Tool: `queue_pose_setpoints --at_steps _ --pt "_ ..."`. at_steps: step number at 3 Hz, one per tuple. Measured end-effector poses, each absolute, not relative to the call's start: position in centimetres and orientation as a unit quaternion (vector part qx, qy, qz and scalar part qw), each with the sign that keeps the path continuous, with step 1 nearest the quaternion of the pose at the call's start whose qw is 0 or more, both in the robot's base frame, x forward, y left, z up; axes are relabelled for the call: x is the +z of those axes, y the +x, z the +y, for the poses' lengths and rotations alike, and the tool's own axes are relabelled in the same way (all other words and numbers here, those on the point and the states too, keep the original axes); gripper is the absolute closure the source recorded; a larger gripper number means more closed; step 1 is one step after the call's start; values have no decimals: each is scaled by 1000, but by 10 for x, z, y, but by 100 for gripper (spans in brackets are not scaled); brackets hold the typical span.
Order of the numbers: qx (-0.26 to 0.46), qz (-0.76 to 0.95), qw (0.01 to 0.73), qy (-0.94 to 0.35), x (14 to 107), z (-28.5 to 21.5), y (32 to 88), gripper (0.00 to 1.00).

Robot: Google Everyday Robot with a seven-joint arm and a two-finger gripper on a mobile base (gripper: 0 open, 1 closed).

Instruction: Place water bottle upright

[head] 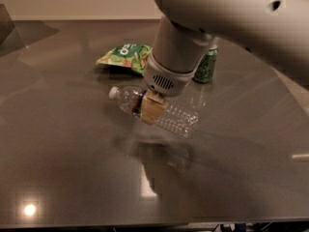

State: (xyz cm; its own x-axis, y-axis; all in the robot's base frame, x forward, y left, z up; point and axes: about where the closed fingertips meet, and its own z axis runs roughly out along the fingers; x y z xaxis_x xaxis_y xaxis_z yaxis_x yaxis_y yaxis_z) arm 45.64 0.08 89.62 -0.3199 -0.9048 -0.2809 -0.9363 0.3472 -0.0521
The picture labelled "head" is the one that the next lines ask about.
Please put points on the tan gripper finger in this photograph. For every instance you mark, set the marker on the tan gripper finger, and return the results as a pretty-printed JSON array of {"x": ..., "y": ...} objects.
[{"x": 153, "y": 106}]

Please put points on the clear plastic water bottle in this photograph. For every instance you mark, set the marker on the clear plastic water bottle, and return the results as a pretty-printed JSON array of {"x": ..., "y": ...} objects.
[{"x": 177, "y": 119}]

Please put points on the green chip bag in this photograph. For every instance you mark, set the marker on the green chip bag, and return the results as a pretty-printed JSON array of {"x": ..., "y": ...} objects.
[{"x": 131, "y": 56}]

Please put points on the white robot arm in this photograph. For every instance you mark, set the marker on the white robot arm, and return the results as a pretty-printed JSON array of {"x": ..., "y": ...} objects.
[{"x": 276, "y": 31}]

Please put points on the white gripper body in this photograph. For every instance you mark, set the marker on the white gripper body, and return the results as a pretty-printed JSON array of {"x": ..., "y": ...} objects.
[{"x": 164, "y": 78}]

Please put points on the green soda can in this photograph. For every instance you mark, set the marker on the green soda can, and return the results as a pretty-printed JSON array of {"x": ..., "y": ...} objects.
[{"x": 205, "y": 69}]

